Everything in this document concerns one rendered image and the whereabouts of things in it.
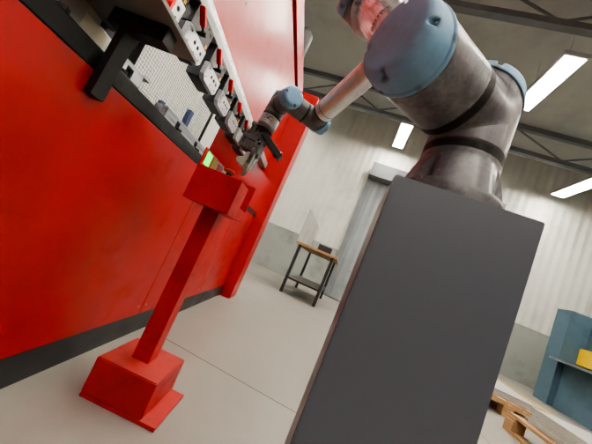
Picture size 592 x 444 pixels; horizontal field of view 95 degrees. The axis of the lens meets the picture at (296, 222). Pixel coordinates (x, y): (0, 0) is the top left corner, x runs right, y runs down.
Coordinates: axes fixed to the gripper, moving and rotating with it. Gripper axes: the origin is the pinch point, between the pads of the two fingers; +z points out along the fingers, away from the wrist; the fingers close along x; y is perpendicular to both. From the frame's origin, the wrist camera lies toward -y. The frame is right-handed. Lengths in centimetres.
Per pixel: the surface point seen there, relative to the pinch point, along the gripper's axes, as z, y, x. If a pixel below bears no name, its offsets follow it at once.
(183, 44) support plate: -13.9, 15.8, 40.6
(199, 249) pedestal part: 32.0, -2.3, 8.2
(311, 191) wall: -177, 31, -704
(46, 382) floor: 85, 15, 16
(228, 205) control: 14.5, -5.7, 15.2
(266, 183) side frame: -33, 33, -172
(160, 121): 0.9, 26.8, 18.1
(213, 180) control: 9.5, 2.8, 15.1
